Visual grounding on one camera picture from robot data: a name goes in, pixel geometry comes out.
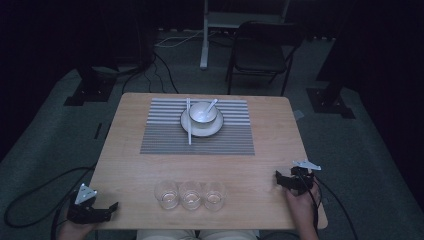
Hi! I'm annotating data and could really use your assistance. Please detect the white bowl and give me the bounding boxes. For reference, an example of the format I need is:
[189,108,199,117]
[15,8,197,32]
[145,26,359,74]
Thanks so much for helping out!
[188,101,219,129]

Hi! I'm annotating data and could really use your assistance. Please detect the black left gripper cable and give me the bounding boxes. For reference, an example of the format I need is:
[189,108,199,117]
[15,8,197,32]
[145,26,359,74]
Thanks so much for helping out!
[3,165,98,240]

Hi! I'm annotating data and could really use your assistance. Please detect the person's left hand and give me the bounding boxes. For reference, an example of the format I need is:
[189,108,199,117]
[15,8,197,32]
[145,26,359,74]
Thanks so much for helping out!
[57,218,98,240]

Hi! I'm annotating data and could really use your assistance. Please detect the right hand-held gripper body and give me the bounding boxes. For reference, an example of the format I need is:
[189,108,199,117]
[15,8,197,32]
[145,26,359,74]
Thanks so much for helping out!
[283,160,323,196]

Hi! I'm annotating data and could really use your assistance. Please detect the grey striped placemat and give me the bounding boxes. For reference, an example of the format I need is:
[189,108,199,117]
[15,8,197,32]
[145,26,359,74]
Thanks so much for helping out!
[139,97,256,156]

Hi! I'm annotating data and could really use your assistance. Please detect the black stand with base plate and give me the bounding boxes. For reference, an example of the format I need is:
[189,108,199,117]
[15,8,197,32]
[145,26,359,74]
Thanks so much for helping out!
[63,64,118,107]
[305,0,357,120]

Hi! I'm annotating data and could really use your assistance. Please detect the white floor cable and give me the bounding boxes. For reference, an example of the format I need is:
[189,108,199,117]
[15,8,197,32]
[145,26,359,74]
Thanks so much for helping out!
[154,29,218,48]

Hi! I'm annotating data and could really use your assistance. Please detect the clear drinking glass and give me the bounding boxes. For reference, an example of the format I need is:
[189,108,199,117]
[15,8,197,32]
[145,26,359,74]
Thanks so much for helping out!
[178,180,205,211]
[202,181,227,212]
[153,180,180,211]

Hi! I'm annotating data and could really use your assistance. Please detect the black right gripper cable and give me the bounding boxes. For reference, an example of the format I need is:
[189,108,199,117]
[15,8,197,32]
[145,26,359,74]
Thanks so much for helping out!
[294,169,360,240]

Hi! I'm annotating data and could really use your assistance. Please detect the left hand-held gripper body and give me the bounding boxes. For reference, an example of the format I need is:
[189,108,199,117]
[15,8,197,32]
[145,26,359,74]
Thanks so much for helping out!
[67,182,113,225]

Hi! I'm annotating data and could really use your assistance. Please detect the white spoon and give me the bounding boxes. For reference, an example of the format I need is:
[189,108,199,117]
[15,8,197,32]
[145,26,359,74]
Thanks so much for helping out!
[203,98,219,115]

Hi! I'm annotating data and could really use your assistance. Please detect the black folding chair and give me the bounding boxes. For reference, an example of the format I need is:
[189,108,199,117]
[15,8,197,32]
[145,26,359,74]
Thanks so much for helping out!
[225,20,307,97]

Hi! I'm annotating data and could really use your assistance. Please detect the person's right hand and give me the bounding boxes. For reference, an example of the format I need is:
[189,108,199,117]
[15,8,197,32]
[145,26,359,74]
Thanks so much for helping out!
[284,181,322,223]

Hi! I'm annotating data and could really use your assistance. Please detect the black floor cable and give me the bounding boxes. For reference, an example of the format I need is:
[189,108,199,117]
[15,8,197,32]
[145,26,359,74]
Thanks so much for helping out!
[120,51,180,95]

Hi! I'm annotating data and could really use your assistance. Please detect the white plate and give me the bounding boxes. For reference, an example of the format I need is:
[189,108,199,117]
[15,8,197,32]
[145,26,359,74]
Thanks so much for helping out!
[180,106,225,138]

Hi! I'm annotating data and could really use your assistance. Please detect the white chopstick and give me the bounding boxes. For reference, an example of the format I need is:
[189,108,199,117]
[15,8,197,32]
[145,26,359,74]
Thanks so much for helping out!
[186,97,191,146]
[187,97,193,146]

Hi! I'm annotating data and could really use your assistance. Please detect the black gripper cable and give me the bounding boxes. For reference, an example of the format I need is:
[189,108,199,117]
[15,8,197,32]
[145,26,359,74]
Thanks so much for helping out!
[294,169,360,240]
[3,165,98,240]

